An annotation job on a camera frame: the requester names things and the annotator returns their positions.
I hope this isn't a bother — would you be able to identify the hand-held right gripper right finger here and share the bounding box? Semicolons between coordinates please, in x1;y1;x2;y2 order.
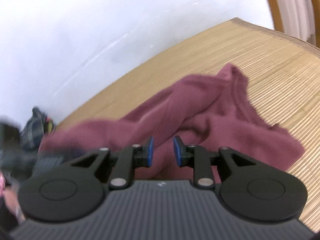
173;135;251;189

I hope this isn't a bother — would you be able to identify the person's left forearm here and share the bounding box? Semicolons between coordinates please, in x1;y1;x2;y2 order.
0;172;26;222

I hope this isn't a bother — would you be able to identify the wooden door frame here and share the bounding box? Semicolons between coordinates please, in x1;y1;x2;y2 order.
261;0;320;43

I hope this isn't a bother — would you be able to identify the white curtain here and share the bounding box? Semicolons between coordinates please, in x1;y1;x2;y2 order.
275;0;316;42

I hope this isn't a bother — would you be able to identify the maroon printed long-sleeve shirt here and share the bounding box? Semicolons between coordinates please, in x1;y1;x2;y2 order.
37;64;306;180

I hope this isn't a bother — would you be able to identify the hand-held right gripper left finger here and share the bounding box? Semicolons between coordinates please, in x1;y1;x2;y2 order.
70;137;154;190

